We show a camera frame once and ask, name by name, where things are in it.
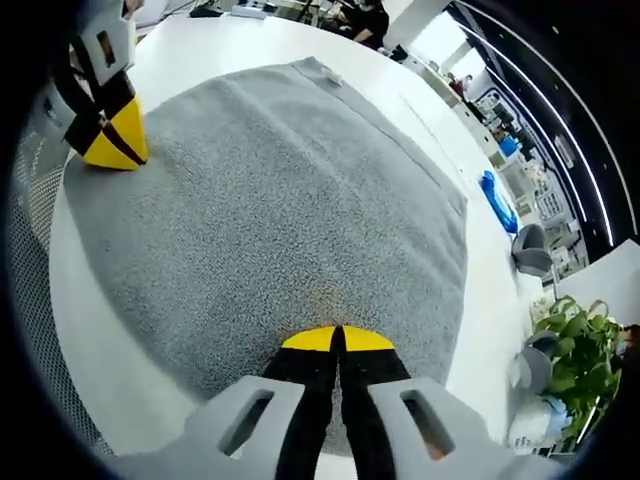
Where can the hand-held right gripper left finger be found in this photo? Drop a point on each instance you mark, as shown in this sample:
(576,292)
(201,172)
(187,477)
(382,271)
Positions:
(300,390)

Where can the blue wipes packet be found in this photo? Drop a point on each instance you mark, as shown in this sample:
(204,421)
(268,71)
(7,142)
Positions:
(500,202)

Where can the grey mesh office chair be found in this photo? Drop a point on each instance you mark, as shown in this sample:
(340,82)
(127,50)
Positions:
(30,240)

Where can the grey towel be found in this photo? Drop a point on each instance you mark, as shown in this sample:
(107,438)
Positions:
(275,200)

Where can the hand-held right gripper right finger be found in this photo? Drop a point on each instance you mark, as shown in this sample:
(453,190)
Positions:
(370,390)

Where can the green leafy plant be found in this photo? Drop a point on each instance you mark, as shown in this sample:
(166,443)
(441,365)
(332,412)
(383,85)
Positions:
(580,350)

